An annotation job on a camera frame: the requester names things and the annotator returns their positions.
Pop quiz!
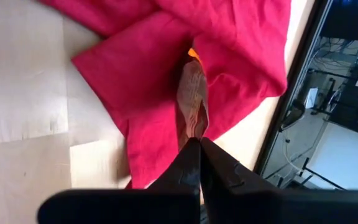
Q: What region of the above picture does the black table edge frame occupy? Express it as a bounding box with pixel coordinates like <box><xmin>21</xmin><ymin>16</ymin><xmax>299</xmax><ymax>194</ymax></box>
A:
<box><xmin>252</xmin><ymin>0</ymin><xmax>337</xmax><ymax>177</ymax></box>

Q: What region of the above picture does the white floor panel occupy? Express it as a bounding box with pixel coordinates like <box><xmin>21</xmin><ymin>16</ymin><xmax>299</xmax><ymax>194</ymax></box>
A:
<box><xmin>301</xmin><ymin>121</ymin><xmax>358</xmax><ymax>191</ymax></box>

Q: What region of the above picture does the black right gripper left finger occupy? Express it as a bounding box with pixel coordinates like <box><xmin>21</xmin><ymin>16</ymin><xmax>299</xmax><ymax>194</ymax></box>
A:
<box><xmin>37</xmin><ymin>136</ymin><xmax>201</xmax><ymax>224</ymax></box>

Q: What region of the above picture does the red cloth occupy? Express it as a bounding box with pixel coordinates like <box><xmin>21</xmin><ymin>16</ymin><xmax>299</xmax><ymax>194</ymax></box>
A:
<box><xmin>37</xmin><ymin>0</ymin><xmax>292</xmax><ymax>190</ymax></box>

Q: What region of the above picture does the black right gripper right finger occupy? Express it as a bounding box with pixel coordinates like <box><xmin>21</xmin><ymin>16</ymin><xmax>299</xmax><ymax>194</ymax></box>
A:
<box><xmin>200</xmin><ymin>136</ymin><xmax>358</xmax><ymax>224</ymax></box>

